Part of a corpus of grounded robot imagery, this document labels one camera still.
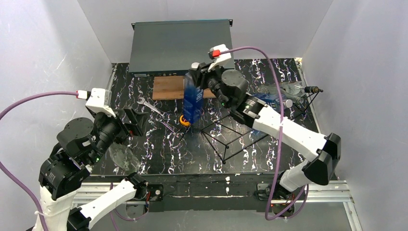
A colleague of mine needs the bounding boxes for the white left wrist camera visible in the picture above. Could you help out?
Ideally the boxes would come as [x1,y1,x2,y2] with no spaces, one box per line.
[76,88,116,117]

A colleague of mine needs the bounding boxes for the blue square bottle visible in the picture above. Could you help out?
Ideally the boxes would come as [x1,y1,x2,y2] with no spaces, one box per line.
[253,93,293,112]
[183,73,204,124]

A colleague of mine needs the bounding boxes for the wooden board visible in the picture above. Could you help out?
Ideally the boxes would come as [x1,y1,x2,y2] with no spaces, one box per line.
[152,75,220,101]

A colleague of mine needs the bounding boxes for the clear square bottle black cap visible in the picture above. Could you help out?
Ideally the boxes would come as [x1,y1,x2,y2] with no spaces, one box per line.
[280,81,322,96]

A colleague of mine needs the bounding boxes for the clear round glass bottle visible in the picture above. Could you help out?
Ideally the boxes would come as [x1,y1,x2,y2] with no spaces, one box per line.
[253,81,307,104]

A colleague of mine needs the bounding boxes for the grey rack-mount device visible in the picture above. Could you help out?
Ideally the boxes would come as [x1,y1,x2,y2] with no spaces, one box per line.
[128,19,233,77]

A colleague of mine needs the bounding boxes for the black wire wine rack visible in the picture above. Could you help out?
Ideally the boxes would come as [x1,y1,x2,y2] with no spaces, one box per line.
[200,89,324,164]

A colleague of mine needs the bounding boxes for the silver wrench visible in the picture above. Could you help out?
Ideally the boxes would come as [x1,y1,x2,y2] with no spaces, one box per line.
[138,97,165,118]

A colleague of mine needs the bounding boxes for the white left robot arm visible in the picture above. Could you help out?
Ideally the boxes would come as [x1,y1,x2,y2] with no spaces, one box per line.
[33,107,148,231]

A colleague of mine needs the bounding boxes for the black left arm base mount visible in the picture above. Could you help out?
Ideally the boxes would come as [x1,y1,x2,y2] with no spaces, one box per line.
[139,184,164,202]

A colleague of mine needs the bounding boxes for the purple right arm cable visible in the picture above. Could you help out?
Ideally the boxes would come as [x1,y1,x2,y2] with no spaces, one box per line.
[212,46,309,221]

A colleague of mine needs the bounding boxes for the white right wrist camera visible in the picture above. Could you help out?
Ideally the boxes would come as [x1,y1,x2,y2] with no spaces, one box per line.
[207,44,232,72]

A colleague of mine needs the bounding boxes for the orange small object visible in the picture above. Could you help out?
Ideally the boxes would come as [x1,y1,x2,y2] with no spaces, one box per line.
[179,115,191,127]

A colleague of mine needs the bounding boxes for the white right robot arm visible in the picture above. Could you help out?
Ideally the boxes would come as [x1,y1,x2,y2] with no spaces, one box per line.
[188,63,341,193]

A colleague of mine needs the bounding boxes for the blue square bottle front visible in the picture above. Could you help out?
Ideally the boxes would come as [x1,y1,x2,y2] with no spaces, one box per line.
[253,93,293,112]

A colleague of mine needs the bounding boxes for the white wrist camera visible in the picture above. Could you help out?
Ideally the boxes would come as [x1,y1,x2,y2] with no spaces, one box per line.
[76,88,116,117]
[207,44,232,72]

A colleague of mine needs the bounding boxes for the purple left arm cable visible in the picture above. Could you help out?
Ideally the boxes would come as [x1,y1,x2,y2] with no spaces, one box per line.
[0,90,88,231]

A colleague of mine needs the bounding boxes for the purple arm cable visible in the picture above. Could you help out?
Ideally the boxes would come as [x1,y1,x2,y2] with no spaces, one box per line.
[0,90,88,231]
[212,46,309,221]

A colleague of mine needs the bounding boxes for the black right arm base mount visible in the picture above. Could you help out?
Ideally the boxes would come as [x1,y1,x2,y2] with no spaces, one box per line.
[255,183,295,218]

